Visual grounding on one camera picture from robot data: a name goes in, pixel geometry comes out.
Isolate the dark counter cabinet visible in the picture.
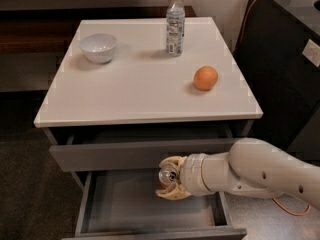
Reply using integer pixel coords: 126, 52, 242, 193
234, 0, 320, 161

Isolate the white bowl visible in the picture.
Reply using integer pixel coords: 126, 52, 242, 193
79, 34, 118, 64

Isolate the grey drawer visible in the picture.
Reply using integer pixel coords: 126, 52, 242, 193
50, 122, 244, 172
64, 169, 247, 240

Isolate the red coke can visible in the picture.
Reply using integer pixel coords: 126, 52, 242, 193
158, 165, 178, 187

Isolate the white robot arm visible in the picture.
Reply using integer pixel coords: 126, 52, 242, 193
156, 138, 320, 209

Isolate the dark wooden bench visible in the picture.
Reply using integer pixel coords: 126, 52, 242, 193
0, 5, 197, 55

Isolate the grey top drawer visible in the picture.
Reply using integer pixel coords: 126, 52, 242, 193
50, 122, 244, 172

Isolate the white top drawer cabinet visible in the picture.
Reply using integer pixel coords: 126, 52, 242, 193
33, 16, 264, 172

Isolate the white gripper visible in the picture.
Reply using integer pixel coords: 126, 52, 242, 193
155, 153, 214, 201

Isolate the clear plastic water bottle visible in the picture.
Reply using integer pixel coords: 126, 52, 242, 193
166, 0, 185, 57

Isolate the orange fruit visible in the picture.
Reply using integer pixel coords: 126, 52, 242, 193
193, 66, 218, 91

